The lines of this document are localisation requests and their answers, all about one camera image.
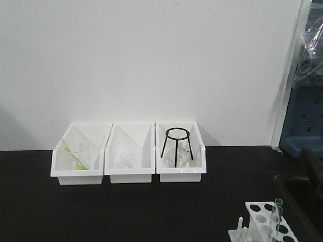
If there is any white storage bin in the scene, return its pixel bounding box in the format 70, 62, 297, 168
104, 122, 155, 184
50, 123, 113, 186
155, 122, 206, 183

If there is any right white storage bin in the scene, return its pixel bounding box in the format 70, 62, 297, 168
155, 122, 206, 183

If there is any clear glass beaker left bin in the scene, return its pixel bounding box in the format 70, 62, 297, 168
70, 140, 90, 170

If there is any clear glass test tube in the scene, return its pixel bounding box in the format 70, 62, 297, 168
270, 205, 283, 239
274, 198, 284, 214

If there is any clear plastic bag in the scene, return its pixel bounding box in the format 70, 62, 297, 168
293, 1, 322, 88

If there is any left white storage bin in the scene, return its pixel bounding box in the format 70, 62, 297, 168
50, 123, 113, 186

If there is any black wire tripod stand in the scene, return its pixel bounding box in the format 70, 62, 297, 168
160, 127, 193, 160

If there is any grey-blue pegboard drying rack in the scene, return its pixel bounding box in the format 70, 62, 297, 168
279, 0, 323, 159

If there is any white test tube rack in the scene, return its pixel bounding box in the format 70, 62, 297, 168
228, 201, 298, 241

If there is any yellow green plastic strip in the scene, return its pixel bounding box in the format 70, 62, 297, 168
62, 139, 88, 170

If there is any clear glass beaker bin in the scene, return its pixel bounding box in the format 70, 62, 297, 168
70, 140, 90, 170
116, 151, 135, 169

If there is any clear glass flask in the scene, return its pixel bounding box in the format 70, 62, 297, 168
165, 148, 191, 168

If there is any clear glass beaker middle bin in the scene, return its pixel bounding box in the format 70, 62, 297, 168
116, 151, 135, 169

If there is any middle white storage bin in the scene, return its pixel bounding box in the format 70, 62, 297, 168
104, 122, 155, 184

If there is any black lab sink basin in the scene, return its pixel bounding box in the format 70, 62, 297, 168
274, 174, 322, 241

